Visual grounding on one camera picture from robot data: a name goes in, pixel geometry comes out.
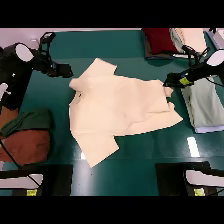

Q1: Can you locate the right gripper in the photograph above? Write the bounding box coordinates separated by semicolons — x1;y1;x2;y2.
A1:
162;71;193;89

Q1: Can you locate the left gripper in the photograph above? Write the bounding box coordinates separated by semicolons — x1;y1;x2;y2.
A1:
48;61;75;79

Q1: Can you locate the cream T-shirt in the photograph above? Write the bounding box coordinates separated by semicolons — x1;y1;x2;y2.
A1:
68;57;185;169

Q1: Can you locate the pale grey garment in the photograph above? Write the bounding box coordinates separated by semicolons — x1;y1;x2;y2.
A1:
181;77;224;135

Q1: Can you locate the red garment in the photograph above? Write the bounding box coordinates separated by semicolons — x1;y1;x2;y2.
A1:
142;28;180;56

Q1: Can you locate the white garment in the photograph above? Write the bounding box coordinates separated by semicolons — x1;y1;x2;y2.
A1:
169;28;209;60

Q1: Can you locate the green garment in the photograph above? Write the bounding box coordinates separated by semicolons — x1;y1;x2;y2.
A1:
0;108;53;138

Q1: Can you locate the orange garment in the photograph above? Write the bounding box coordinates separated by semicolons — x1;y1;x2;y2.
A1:
0;106;20;130

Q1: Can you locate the rust brown garment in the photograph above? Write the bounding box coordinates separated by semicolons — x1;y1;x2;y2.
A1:
0;128;52;167

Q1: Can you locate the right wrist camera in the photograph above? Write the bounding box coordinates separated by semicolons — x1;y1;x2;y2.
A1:
181;44;210;68

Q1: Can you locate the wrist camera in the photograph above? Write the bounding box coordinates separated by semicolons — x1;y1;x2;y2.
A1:
38;31;57;56
181;44;210;68

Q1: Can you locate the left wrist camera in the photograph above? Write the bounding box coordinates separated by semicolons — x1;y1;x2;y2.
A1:
38;31;57;56

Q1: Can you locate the black cable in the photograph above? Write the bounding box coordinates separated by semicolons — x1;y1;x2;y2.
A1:
0;139;43;188

